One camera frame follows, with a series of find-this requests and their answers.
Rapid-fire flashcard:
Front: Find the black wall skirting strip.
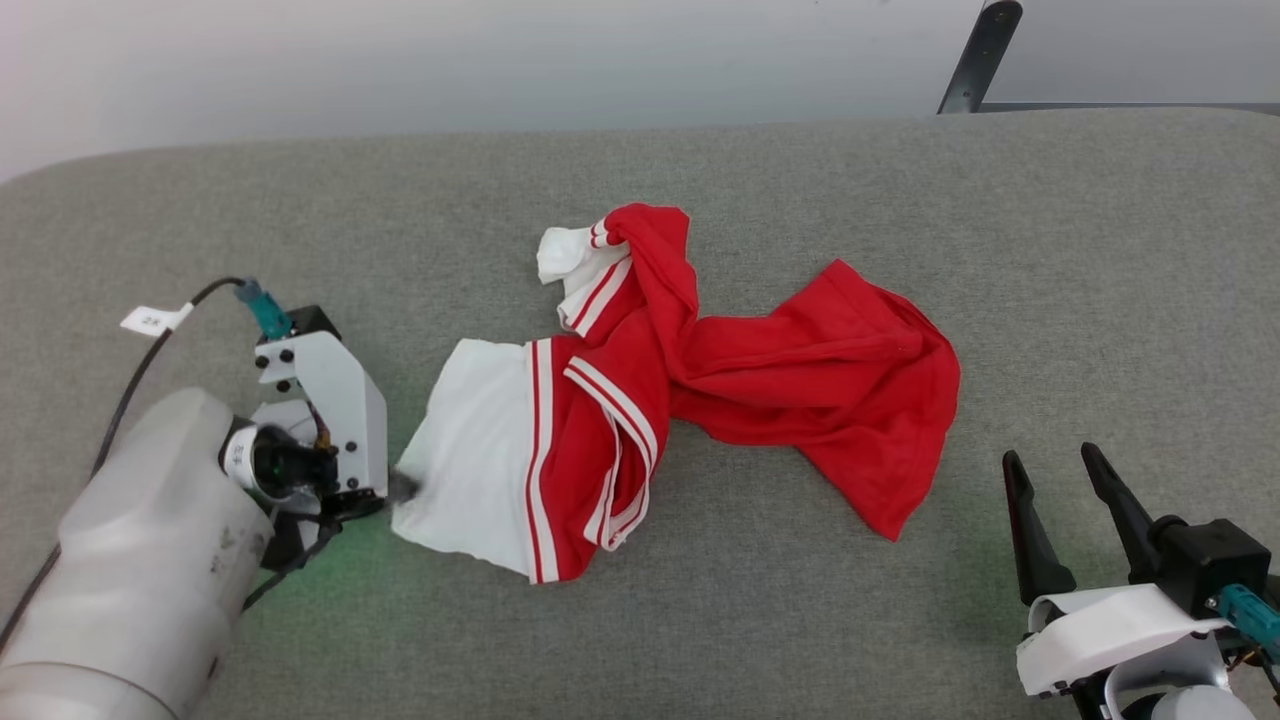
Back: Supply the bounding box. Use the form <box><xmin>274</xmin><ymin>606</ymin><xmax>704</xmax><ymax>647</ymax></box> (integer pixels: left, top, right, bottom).
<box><xmin>975</xmin><ymin>100</ymin><xmax>1280</xmax><ymax>115</ymax></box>

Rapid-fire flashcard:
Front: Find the black metal stand leg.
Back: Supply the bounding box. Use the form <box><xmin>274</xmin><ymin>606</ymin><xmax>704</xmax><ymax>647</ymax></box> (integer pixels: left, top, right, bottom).
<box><xmin>937</xmin><ymin>0</ymin><xmax>1024</xmax><ymax>114</ymax></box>

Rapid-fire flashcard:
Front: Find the teal right camera connector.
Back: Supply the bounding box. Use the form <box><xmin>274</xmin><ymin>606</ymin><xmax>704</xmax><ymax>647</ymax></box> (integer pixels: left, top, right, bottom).
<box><xmin>1205</xmin><ymin>585</ymin><xmax>1280</xmax><ymax>661</ymax></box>

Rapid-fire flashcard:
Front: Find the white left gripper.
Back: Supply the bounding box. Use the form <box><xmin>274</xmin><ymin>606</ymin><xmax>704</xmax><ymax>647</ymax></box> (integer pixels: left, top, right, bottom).
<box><xmin>220</xmin><ymin>330</ymin><xmax>422</xmax><ymax>521</ymax></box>

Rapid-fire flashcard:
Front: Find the white cable label tag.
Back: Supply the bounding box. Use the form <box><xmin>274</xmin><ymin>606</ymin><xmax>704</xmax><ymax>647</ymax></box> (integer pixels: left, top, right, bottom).
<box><xmin>120</xmin><ymin>303</ymin><xmax>194</xmax><ymax>336</ymax></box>

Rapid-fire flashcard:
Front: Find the teal camera connector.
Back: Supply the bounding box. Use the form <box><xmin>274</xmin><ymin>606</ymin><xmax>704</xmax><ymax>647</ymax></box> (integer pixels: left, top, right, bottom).
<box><xmin>235</xmin><ymin>278</ymin><xmax>294</xmax><ymax>339</ymax></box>
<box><xmin>1205</xmin><ymin>585</ymin><xmax>1280</xmax><ymax>661</ymax></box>

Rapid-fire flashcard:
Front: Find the teal left camera connector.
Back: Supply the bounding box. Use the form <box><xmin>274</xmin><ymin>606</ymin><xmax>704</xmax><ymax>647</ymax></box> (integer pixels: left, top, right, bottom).
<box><xmin>235</xmin><ymin>278</ymin><xmax>294</xmax><ymax>339</ymax></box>

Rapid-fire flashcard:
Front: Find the red and white jersey shirt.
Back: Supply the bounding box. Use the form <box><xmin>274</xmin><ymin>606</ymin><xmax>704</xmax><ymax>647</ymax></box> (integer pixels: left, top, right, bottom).
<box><xmin>390</xmin><ymin>203</ymin><xmax>962</xmax><ymax>585</ymax></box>

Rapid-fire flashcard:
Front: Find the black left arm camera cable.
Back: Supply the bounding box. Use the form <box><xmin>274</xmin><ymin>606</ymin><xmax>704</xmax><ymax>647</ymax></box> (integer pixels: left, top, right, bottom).
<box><xmin>0</xmin><ymin>277</ymin><xmax>247</xmax><ymax>651</ymax></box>

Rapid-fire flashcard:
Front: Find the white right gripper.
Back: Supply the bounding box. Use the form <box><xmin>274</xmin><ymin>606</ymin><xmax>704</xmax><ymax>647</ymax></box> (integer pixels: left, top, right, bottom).
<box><xmin>1003</xmin><ymin>443</ymin><xmax>1246</xmax><ymax>720</ymax></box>

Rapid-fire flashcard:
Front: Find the thin black left gripper cable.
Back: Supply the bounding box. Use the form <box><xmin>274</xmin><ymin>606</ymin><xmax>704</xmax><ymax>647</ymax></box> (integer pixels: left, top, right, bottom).
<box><xmin>243</xmin><ymin>515</ymin><xmax>343</xmax><ymax>611</ymax></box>

